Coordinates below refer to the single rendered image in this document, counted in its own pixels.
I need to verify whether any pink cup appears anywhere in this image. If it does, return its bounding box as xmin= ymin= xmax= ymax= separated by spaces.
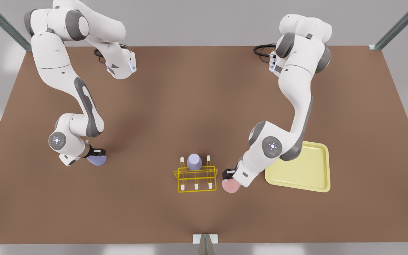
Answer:
xmin=222 ymin=178 xmax=242 ymax=194

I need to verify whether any yellow wire cup rack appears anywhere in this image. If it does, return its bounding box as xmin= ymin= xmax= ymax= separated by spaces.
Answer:
xmin=173 ymin=155 xmax=218 ymax=193

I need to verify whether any silver frame post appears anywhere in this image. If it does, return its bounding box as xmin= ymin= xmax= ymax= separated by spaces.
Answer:
xmin=0 ymin=0 xmax=32 ymax=52
xmin=193 ymin=234 xmax=218 ymax=255
xmin=368 ymin=0 xmax=408 ymax=51

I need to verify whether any black cable loop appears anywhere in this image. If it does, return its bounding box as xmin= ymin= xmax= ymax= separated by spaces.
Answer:
xmin=94 ymin=44 xmax=129 ymax=64
xmin=253 ymin=43 xmax=277 ymax=64

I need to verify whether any lavender cup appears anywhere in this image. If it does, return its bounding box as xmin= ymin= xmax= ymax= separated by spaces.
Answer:
xmin=86 ymin=154 xmax=107 ymax=167
xmin=187 ymin=153 xmax=203 ymax=171

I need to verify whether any pale yellow tray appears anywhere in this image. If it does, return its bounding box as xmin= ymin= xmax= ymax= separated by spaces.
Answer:
xmin=265 ymin=141 xmax=331 ymax=193

